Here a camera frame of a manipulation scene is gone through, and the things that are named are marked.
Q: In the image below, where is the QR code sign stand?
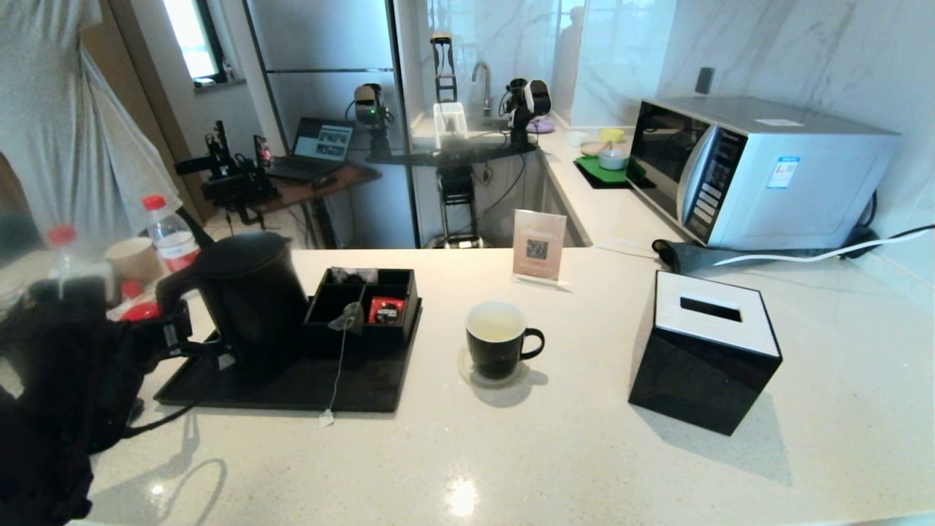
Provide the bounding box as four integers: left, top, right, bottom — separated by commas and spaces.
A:
511, 210, 573, 293

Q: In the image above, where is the black serving tray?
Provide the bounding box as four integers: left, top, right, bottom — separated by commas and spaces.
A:
153, 296, 422, 413

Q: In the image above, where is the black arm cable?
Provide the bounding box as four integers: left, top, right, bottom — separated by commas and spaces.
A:
124, 343, 220, 439

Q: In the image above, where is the black pedestal table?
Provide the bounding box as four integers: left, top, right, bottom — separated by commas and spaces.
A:
369, 139, 538, 249

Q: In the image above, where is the silver refrigerator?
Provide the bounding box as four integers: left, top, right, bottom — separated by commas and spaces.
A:
241, 0, 421, 249

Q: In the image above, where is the black compartment organizer box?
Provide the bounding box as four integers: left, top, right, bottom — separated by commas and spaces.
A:
303, 268, 419, 359

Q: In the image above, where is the brown wooden desk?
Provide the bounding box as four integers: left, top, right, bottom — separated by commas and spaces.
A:
248, 162, 382, 249

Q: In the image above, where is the black mug white inside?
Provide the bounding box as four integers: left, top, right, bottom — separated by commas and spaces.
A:
465, 301, 546, 381

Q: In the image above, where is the black power cable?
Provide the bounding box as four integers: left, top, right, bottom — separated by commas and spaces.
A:
840, 191, 935, 255

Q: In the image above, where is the black tissue box white lid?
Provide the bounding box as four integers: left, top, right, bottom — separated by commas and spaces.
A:
628, 270, 784, 437

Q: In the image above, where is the chrome sink faucet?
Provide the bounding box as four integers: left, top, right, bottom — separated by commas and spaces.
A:
471, 61, 494, 118

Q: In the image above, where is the brown paper cup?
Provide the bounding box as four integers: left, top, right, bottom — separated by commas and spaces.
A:
106, 237, 163, 284

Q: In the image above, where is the green placemat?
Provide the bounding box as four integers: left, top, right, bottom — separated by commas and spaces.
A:
573, 156, 647, 191

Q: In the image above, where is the open laptop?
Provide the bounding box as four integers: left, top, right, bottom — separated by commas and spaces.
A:
269, 117, 355, 182

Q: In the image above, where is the white power cable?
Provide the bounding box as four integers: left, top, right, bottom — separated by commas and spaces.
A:
712, 226, 935, 267

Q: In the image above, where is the grey tea bag with string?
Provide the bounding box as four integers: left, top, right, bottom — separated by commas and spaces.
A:
318, 301, 365, 429

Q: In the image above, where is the black teleoperation device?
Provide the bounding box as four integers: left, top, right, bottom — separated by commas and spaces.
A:
175, 121, 282, 224

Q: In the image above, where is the person in grey t-shirt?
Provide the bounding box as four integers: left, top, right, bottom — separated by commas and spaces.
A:
0, 0, 183, 249

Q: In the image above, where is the camera device green light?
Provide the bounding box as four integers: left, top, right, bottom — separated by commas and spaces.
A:
347, 84, 392, 126

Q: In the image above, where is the brown wooden door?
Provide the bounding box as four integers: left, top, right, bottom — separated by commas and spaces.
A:
80, 0, 216, 220

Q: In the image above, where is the red sachet packet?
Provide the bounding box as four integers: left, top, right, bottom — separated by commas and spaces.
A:
367, 297, 405, 326

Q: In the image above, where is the window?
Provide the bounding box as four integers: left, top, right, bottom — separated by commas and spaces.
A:
161, 0, 227, 88

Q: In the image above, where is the silver microwave oven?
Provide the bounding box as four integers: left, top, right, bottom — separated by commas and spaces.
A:
628, 96, 901, 252

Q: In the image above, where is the black electric kettle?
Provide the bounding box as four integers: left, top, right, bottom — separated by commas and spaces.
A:
156, 232, 311, 381

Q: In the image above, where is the blurred red-capped water bottle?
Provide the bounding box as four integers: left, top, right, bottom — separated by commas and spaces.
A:
45, 225, 118, 293

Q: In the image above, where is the beige round coaster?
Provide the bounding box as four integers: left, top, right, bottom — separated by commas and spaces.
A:
458, 345, 533, 390

